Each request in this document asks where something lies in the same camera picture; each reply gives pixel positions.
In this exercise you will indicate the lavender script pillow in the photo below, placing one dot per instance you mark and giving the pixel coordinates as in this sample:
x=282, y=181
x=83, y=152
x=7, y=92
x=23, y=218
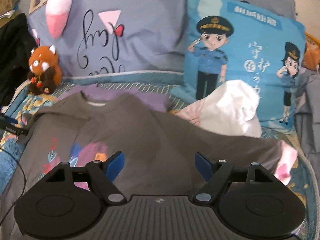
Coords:
x=111, y=36

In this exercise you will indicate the purple garment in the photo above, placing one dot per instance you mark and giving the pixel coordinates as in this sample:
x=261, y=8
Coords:
x=155, y=101

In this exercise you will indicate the blue quilted bedspread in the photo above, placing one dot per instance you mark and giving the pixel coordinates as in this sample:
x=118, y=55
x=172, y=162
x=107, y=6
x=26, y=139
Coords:
x=303, y=181

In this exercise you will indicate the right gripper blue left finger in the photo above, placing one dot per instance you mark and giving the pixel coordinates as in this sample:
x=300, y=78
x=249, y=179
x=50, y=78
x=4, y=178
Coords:
x=108, y=170

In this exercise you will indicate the white pink garment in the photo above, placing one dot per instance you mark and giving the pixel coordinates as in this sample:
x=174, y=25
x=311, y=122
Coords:
x=231, y=109

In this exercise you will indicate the grey floral sweatshirt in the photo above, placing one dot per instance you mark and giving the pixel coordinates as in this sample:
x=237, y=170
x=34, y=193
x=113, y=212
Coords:
x=159, y=148

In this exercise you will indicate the grey clothing at right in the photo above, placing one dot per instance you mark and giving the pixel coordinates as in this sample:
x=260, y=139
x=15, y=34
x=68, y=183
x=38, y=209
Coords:
x=307, y=116

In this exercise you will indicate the black garment pile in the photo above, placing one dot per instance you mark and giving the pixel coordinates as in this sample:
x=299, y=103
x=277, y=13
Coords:
x=16, y=46

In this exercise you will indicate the red panda plush toy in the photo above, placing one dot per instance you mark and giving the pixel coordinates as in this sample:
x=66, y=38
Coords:
x=45, y=74

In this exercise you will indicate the blue cartoon police pillow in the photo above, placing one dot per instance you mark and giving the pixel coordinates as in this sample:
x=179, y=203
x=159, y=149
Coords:
x=231, y=40

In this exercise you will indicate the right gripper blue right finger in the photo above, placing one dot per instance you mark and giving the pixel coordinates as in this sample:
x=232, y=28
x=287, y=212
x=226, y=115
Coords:
x=210, y=170

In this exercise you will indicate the pink white plush ear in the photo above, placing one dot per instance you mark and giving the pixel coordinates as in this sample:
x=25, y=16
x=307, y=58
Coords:
x=57, y=12

